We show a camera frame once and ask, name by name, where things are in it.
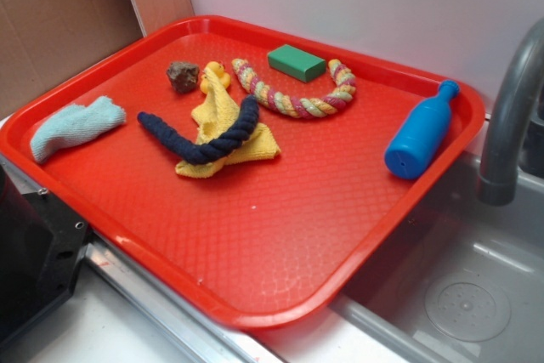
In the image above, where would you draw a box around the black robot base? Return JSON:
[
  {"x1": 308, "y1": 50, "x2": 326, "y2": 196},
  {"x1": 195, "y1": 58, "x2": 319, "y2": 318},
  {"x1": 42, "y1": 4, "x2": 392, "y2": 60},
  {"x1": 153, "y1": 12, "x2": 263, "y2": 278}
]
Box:
[{"x1": 1, "y1": 170, "x2": 91, "y2": 349}]

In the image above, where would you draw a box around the yellow cloth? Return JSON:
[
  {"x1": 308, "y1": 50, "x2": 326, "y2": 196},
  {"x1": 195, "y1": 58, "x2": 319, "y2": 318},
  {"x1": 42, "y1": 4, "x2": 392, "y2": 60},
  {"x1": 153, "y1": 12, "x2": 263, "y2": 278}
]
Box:
[{"x1": 175, "y1": 74, "x2": 281, "y2": 179}]

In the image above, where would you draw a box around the light blue cloth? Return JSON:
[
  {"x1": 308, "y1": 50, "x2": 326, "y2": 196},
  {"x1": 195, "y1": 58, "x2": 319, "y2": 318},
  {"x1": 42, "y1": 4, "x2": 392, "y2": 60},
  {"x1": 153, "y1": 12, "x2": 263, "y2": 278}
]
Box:
[{"x1": 30, "y1": 96, "x2": 126, "y2": 163}]

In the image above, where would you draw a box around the red plastic tray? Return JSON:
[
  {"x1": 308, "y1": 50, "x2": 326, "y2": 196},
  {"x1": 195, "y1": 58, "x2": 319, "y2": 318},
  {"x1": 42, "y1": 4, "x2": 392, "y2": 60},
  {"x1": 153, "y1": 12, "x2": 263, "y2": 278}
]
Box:
[{"x1": 1, "y1": 16, "x2": 485, "y2": 330}]

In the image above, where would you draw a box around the green rectangular block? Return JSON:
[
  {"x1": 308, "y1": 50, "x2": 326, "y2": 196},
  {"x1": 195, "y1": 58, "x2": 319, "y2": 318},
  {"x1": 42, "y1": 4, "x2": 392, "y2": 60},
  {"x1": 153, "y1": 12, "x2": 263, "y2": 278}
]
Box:
[{"x1": 267, "y1": 44, "x2": 326, "y2": 83}]

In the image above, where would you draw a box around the yellow rubber duck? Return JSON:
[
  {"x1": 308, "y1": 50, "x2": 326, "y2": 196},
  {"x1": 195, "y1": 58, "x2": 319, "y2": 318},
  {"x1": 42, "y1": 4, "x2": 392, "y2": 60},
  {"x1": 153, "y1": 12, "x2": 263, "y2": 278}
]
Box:
[{"x1": 200, "y1": 61, "x2": 231, "y2": 94}]

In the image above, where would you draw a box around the brown rock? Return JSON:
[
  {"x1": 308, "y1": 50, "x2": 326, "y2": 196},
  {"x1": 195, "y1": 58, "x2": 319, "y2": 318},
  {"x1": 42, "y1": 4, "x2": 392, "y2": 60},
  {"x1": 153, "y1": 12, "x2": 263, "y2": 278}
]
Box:
[{"x1": 167, "y1": 61, "x2": 200, "y2": 94}]

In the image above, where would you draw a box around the blue plastic bottle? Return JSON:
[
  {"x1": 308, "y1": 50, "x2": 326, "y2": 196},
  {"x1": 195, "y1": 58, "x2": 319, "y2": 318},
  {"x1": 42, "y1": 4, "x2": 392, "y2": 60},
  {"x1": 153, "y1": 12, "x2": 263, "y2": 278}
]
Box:
[{"x1": 384, "y1": 80, "x2": 460, "y2": 179}]

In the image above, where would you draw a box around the grey faucet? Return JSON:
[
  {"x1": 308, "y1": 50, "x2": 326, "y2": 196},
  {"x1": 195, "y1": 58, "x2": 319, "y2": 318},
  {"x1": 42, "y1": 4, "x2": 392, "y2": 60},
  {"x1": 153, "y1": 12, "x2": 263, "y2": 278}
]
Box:
[{"x1": 477, "y1": 20, "x2": 543, "y2": 206}]

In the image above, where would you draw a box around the grey plastic sink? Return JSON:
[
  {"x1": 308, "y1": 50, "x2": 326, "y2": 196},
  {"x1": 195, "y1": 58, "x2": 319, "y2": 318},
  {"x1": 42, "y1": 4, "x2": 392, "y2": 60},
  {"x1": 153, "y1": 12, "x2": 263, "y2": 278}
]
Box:
[{"x1": 332, "y1": 136, "x2": 543, "y2": 362}]

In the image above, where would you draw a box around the brown cardboard panel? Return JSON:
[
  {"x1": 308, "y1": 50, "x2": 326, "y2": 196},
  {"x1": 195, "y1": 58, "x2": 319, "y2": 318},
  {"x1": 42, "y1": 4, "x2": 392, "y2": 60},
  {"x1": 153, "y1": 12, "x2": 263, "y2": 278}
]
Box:
[{"x1": 1, "y1": 0, "x2": 142, "y2": 117}]

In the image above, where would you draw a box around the dark navy rope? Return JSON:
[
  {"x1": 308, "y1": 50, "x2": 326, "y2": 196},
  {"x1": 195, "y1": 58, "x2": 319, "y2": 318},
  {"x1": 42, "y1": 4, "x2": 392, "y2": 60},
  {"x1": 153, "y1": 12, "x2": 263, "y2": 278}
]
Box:
[{"x1": 136, "y1": 94, "x2": 260, "y2": 166}]

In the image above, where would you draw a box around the multicolour braided rope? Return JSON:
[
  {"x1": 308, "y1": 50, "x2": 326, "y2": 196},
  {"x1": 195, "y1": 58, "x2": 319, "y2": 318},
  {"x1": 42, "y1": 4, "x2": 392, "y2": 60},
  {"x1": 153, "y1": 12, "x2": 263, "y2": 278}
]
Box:
[{"x1": 231, "y1": 57, "x2": 357, "y2": 120}]

